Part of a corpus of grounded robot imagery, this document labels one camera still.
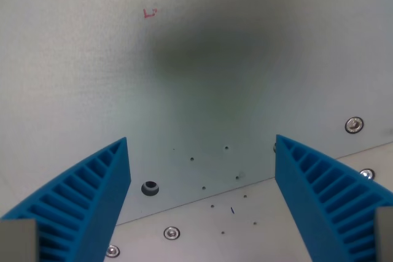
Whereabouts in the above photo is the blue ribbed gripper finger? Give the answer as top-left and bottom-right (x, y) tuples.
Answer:
(0, 136), (132, 262)
(274, 134), (393, 262)

